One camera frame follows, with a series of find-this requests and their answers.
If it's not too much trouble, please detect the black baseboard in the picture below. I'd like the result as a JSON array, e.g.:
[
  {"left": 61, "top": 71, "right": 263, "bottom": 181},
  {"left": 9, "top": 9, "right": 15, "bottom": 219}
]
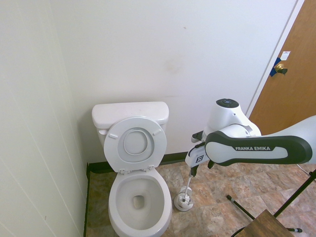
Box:
[{"left": 82, "top": 151, "right": 191, "bottom": 237}]

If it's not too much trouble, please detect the black floor cable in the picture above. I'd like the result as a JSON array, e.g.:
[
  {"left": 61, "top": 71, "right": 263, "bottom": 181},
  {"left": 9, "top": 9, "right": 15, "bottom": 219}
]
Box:
[{"left": 231, "top": 225, "right": 253, "bottom": 237}]

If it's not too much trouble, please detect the white door frame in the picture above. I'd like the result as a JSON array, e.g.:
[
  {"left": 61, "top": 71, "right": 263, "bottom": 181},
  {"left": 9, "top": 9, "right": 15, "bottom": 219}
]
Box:
[{"left": 245, "top": 0, "right": 307, "bottom": 119}]

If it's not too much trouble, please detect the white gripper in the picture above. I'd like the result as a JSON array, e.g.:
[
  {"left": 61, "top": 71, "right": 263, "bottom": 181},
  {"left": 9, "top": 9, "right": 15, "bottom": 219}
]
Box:
[{"left": 185, "top": 143, "right": 208, "bottom": 177}]

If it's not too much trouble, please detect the brown wooden door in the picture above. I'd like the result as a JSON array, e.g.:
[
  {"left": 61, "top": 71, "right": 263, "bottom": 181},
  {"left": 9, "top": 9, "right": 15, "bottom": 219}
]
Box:
[{"left": 249, "top": 0, "right": 316, "bottom": 136}]

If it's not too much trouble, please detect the white toilet tank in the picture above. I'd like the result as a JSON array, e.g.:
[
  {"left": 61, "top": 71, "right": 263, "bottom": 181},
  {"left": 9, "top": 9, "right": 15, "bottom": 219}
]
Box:
[{"left": 91, "top": 101, "right": 170, "bottom": 149}]

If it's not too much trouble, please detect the black camera tripod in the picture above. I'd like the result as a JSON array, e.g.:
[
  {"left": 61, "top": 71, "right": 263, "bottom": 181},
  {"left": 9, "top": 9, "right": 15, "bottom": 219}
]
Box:
[{"left": 226, "top": 168, "right": 316, "bottom": 234}]

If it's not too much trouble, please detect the white toilet brush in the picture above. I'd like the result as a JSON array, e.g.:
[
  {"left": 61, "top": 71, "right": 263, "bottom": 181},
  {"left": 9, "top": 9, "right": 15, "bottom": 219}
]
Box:
[{"left": 178, "top": 172, "right": 194, "bottom": 207}]

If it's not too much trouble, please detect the dark wooden table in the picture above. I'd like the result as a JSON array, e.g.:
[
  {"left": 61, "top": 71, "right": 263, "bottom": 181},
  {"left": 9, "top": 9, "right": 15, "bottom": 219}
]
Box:
[{"left": 242, "top": 208, "right": 301, "bottom": 237}]

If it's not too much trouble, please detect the blue tape strip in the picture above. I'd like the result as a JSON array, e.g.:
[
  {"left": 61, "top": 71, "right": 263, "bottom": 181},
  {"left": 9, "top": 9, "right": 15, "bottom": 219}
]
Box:
[{"left": 270, "top": 57, "right": 283, "bottom": 78}]

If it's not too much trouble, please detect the white toilet brush holder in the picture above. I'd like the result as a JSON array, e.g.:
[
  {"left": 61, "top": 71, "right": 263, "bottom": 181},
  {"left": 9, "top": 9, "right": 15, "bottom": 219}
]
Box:
[{"left": 174, "top": 187, "right": 195, "bottom": 212}]

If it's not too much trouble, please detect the white toilet seat and lid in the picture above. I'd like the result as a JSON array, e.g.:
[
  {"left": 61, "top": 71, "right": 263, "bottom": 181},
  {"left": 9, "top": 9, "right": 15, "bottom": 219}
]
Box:
[{"left": 103, "top": 116, "right": 167, "bottom": 175}]

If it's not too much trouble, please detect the brass door knob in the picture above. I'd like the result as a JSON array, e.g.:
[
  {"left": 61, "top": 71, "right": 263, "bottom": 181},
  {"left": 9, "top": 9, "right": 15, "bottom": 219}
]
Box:
[{"left": 275, "top": 63, "right": 288, "bottom": 75}]

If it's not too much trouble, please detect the white toilet bowl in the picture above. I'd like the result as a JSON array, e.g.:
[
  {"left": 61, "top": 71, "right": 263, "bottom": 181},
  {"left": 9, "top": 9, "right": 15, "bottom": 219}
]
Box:
[{"left": 108, "top": 167, "right": 173, "bottom": 237}]

